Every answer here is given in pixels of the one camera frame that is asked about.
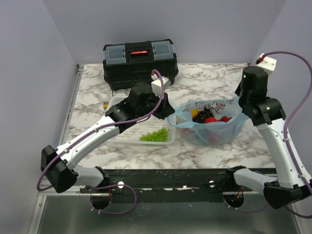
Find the white plastic basket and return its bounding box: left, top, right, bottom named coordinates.
left=104, top=96, right=176, bottom=146

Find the red fake fruit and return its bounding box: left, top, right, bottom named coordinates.
left=204, top=116, right=232, bottom=124

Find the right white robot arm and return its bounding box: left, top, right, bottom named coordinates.
left=224, top=66, right=312, bottom=209

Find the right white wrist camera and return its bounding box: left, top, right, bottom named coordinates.
left=256, top=54, right=277, bottom=76

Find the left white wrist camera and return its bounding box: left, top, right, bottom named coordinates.
left=151, top=74, right=171, bottom=96

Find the yellow fake fruit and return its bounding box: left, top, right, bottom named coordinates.
left=191, top=109, right=198, bottom=119

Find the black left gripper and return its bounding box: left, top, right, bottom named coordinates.
left=136, top=91, right=176, bottom=120

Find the dark fake grape bunch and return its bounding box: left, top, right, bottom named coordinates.
left=193, top=107, right=214, bottom=123

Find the green fake grape bunch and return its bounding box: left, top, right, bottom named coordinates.
left=139, top=127, right=169, bottom=142

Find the light blue plastic bag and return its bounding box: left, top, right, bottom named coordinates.
left=167, top=96, right=248, bottom=146

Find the black plastic toolbox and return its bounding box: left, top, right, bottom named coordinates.
left=103, top=39, right=178, bottom=91

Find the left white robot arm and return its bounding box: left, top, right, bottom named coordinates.
left=40, top=80, right=175, bottom=193

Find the small teal orange tool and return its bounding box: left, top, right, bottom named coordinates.
left=103, top=101, right=109, bottom=110

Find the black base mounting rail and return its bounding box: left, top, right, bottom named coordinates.
left=80, top=169, right=250, bottom=203

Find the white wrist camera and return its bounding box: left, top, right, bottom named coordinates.
left=256, top=54, right=277, bottom=76
left=151, top=74, right=171, bottom=96

